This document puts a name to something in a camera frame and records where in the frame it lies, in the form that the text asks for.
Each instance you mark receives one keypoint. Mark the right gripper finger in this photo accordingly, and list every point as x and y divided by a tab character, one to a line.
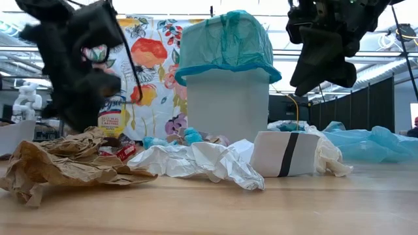
320	65

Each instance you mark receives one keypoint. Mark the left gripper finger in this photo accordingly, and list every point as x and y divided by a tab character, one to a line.
81	104

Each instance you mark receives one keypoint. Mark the brown paper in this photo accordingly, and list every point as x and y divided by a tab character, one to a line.
32	166
75	143

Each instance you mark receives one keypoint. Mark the white paper sheet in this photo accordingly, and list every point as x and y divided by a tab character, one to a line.
16	137

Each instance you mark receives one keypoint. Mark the teal trash bag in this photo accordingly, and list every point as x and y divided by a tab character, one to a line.
225	42

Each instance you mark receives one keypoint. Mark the light blue trash bag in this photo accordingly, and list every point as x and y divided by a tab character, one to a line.
375	147

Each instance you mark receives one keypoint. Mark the white tissue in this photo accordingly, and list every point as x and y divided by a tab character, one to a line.
196	160

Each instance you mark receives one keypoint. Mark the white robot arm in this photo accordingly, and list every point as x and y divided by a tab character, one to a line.
27	98

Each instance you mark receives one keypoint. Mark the white plastic trash bin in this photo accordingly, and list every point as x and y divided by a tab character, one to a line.
225	104

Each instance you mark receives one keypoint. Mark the Lysol wipes canister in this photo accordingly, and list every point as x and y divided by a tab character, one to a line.
112	120

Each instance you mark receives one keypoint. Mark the black ceiling device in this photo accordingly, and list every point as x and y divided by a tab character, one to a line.
405	32

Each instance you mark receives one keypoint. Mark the black slanted pole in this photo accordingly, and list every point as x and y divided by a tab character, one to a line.
404	49

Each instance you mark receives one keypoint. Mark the black monitor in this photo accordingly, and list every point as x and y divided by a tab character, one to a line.
281	107

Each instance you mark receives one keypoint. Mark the red candy wrapper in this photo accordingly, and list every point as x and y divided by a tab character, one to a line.
125	151

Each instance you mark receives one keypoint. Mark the floral print cloth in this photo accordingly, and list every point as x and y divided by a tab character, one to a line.
156	65

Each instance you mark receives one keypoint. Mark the white paper black stripe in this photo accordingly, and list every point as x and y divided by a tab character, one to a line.
271	153

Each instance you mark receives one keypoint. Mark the person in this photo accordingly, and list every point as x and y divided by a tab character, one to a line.
414	130

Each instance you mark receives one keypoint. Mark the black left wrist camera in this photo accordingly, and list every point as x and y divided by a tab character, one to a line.
94	26

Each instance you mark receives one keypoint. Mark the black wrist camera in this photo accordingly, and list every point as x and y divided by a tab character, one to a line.
300	23
94	26

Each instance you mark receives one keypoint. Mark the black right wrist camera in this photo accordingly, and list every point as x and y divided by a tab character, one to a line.
300	23

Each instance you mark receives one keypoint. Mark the black partition wall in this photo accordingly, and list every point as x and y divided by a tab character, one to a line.
359	111

